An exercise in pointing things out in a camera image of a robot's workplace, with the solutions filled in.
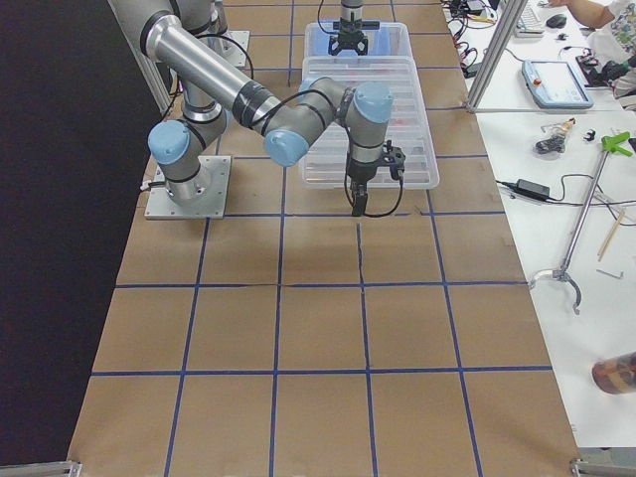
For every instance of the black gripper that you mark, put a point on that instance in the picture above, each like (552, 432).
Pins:
(348, 26)
(361, 174)

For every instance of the clear plastic box lid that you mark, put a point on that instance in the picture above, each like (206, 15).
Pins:
(324, 165)

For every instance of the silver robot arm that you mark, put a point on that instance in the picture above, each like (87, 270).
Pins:
(173, 33)
(351, 10)

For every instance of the clear plastic storage box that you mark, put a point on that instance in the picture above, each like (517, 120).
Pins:
(390, 41)

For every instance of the black power adapter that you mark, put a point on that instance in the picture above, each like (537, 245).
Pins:
(528, 189)

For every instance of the blue teach pendant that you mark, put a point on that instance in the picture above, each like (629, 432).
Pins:
(555, 85)

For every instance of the black computer mouse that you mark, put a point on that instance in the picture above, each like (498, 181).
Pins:
(557, 21)

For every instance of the person in patterned shirt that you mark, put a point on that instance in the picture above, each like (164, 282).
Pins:
(613, 36)

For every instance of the brown patterned cylinder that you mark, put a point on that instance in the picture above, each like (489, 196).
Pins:
(615, 375)

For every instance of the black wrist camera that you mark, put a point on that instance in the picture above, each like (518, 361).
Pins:
(394, 159)

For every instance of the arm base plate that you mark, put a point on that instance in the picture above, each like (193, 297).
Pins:
(204, 196)
(231, 46)

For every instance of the aluminium frame post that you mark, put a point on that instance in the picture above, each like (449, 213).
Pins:
(144, 64)
(506, 25)

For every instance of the green handled reacher grabber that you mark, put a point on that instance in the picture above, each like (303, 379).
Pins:
(609, 145)

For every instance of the aluminium corner bracket right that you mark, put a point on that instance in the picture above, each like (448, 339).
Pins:
(580, 468)

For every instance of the aluminium corner bracket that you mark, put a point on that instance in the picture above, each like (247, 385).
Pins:
(67, 468)
(580, 468)

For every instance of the aluminium corner bracket left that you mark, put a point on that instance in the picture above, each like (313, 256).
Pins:
(67, 468)

